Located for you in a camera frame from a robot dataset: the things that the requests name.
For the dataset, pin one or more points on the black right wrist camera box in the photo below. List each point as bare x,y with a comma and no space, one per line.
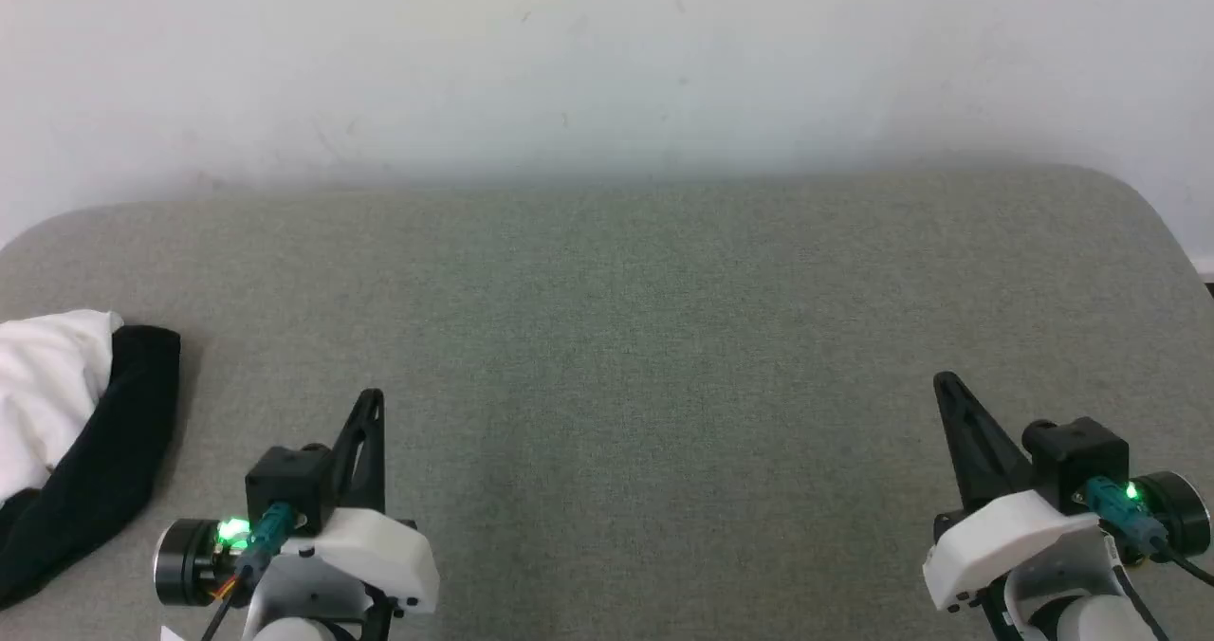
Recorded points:
1081,461

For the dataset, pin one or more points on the grey-green fabric sofa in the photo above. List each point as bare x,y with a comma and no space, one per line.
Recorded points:
607,338

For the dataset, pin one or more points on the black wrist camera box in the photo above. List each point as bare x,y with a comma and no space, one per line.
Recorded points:
285,480
1081,461

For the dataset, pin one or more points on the white shirt with black sleeves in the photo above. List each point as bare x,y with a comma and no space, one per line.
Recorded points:
47,385

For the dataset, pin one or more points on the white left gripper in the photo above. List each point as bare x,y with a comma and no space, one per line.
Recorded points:
375,556

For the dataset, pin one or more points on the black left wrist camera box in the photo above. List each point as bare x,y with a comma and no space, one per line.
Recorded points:
285,480

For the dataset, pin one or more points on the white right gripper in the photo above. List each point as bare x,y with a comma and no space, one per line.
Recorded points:
996,537

